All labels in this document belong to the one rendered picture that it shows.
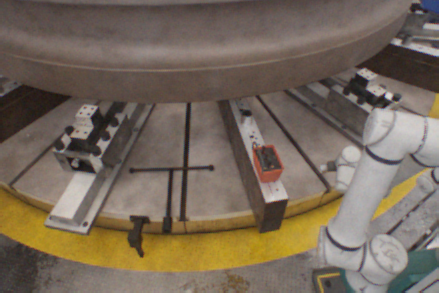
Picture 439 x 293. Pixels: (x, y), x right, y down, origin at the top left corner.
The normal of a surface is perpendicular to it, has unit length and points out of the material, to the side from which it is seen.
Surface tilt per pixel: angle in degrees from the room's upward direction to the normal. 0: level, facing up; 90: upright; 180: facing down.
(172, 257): 0
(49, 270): 0
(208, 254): 0
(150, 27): 90
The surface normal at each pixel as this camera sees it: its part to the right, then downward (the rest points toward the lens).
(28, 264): 0.00, -0.71
